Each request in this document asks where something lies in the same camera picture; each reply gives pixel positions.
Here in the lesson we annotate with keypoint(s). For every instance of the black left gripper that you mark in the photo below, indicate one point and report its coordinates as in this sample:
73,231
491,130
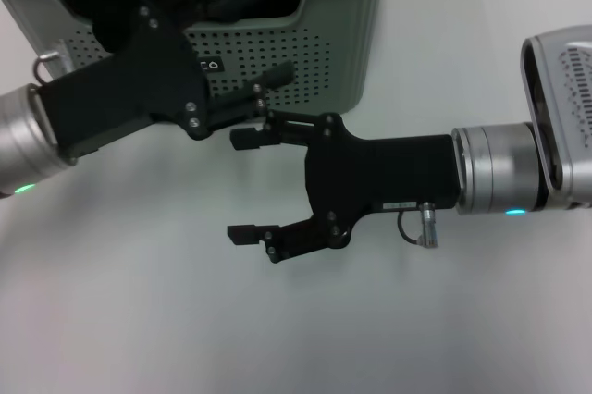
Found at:
129,89

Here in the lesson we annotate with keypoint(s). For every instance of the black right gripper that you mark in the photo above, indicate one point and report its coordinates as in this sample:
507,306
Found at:
379,176

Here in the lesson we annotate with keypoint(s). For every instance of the grey-green perforated storage box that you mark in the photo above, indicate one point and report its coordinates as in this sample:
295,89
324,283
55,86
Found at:
314,42

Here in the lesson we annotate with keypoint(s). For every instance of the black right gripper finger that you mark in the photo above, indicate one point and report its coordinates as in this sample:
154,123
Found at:
240,234

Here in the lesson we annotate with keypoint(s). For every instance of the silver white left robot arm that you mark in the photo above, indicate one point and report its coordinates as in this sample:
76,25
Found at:
23,135

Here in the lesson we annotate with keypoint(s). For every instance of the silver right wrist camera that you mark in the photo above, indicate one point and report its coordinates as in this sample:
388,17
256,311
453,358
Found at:
569,112

